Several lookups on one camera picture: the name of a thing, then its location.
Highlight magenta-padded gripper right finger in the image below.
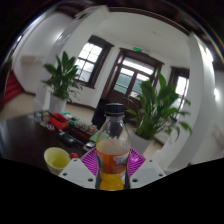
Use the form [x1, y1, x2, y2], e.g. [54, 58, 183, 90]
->
[126, 147, 167, 190]

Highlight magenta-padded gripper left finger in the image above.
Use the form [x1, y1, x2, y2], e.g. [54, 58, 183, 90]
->
[58, 147, 101, 190]

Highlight orange drink bottle black cap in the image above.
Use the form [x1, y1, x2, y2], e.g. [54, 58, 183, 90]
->
[94, 102, 133, 192]

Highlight yellow mug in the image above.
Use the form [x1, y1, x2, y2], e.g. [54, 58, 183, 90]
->
[43, 146, 80, 176]

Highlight green box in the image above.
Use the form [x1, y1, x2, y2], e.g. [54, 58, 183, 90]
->
[88, 129, 101, 144]

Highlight basket of snacks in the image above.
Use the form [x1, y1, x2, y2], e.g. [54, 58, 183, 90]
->
[71, 119, 98, 141]

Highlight colourful round stickers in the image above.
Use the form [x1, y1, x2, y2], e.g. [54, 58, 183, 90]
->
[33, 111, 56, 132]

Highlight black chair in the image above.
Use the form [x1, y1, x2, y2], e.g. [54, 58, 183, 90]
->
[91, 98, 111, 131]

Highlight large potted plant white pot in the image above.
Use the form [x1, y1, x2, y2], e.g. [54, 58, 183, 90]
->
[126, 72, 193, 155]

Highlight narrow dark-framed window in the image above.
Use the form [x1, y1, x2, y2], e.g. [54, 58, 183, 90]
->
[168, 66, 191, 119]

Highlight small potted plant white pot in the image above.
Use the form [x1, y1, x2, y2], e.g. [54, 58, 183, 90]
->
[42, 50, 83, 114]

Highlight dark wooden double door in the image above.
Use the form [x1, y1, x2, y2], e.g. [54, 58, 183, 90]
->
[101, 47, 164, 104]

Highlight red carpeted stairs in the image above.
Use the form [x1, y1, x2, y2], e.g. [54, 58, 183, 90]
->
[3, 69, 25, 105]

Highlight wide dark-framed window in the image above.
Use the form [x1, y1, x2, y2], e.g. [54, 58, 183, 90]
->
[73, 34, 114, 89]

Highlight white wall radiator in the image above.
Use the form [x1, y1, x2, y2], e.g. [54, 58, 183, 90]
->
[19, 54, 44, 67]

